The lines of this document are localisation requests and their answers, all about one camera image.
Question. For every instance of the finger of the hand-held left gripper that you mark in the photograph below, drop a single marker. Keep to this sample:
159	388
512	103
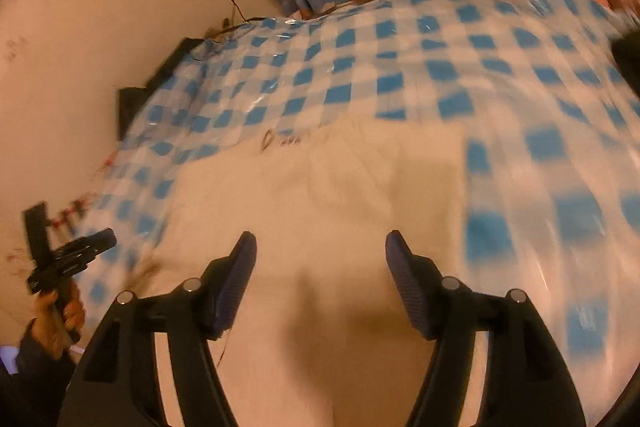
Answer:
36	232
102	242

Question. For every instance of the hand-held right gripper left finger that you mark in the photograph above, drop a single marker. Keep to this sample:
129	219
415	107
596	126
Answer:
235	287

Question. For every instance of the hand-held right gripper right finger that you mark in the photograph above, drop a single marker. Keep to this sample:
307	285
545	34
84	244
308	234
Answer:
407	282

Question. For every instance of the white quilted jacket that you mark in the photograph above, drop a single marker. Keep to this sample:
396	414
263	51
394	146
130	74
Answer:
325	187

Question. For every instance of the person's left hand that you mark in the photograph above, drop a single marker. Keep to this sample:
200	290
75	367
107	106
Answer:
47	322

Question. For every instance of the red printed plastic wrap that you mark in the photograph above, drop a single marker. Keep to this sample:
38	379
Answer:
75	207

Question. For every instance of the blue white checkered bed sheet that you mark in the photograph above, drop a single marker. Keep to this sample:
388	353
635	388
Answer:
400	57

